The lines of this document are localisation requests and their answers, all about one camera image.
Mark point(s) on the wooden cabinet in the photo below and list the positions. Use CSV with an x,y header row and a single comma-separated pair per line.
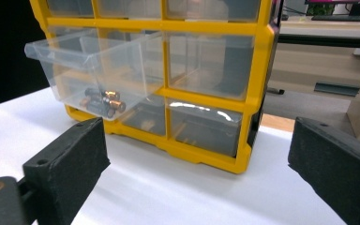
x,y
306,68

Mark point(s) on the single clear plastic drawer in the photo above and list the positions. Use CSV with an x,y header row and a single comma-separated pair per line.
x,y
75,56

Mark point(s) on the black keyboard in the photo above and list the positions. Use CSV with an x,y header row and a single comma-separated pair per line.
x,y
343,18

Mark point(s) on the black copper battery pack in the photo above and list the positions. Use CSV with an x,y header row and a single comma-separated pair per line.
x,y
104,103

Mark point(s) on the yellow black organizer cabinet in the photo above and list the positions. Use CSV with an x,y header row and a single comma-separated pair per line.
x,y
262,68

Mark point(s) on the green plant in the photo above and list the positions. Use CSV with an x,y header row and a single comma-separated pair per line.
x,y
320,9

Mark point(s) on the set of clear cabinet bins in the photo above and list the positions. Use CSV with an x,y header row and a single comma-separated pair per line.
x,y
212,65

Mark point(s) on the black frame crossbar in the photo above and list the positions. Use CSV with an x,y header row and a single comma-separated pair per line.
x,y
325,41

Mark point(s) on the light desk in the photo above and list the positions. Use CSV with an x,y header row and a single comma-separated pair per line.
x,y
325,28

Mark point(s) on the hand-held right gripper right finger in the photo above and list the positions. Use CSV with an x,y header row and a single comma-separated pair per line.
x,y
340,168

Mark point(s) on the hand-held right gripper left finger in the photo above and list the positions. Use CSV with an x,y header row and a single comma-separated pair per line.
x,y
65,168

